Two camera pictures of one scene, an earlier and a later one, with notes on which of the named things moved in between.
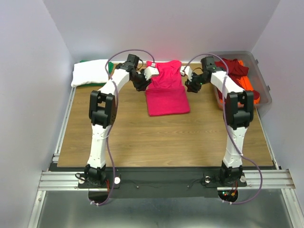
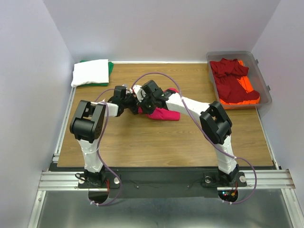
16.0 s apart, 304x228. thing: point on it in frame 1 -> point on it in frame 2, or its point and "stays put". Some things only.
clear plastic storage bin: (243, 71) stays put
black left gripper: (143, 86) -> (134, 109)
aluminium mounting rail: (272, 179) stays put
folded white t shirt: (92, 71) stays put
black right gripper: (191, 87) -> (145, 110)
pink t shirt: (166, 95) -> (162, 114)
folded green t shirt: (110, 66) stays put
